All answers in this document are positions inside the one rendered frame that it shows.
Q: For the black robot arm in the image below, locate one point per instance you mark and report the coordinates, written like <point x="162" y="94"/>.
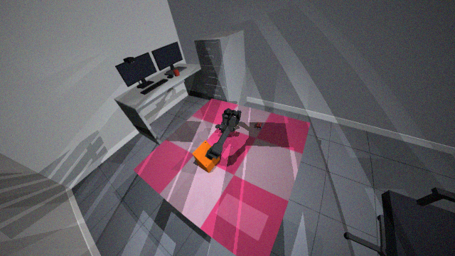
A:
<point x="228" y="116"/>

